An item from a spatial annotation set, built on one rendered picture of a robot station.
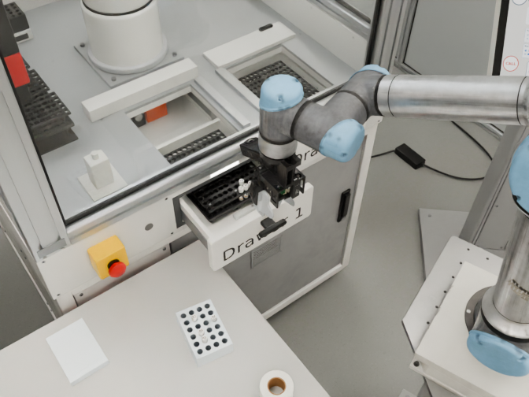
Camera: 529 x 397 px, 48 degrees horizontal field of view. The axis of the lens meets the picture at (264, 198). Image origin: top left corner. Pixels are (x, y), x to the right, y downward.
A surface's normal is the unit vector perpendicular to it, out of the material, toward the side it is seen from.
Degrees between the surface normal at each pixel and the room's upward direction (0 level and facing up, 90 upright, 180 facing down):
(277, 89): 1
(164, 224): 90
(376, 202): 0
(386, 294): 0
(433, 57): 90
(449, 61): 90
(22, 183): 90
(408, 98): 68
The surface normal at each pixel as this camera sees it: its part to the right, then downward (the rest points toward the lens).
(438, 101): -0.66, 0.23
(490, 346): -0.56, 0.70
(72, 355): 0.01, -0.65
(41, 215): 0.60, 0.61
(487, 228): -0.09, 0.75
